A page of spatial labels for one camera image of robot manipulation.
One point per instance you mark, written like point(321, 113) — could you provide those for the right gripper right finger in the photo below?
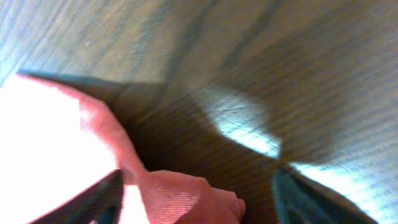
point(300, 200)

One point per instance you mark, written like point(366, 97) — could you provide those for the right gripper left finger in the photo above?
point(100, 204)

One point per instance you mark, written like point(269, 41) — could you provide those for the red t-shirt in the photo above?
point(57, 142)

